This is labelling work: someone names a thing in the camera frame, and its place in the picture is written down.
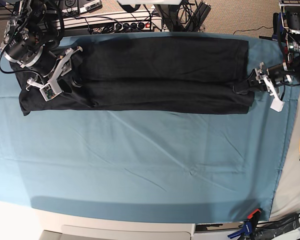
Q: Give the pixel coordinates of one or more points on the black plastic bag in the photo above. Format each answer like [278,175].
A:
[277,228]

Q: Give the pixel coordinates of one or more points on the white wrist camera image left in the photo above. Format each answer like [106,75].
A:
[48,92]

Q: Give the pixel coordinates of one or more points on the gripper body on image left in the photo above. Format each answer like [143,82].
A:
[45,63]

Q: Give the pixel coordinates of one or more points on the teal table cloth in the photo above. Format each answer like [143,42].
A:
[144,166]

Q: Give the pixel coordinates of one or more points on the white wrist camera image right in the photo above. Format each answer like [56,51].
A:
[277,105]

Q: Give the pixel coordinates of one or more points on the white power strip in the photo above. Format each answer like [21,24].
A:
[121,22]

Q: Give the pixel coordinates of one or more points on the dark grey T-shirt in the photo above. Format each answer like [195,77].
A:
[183,74]

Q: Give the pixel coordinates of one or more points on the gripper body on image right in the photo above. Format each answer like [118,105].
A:
[259,81]

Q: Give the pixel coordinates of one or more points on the blue black clamp top right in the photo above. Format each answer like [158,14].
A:
[276,23]

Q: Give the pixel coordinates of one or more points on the blue orange clamp bottom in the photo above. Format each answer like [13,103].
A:
[248,227]

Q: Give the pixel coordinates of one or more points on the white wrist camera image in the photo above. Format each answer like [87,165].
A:
[48,92]
[277,105]

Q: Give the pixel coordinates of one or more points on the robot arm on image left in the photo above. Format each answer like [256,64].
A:
[34,30]

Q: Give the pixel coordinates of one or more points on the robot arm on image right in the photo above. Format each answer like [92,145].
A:
[274,79]

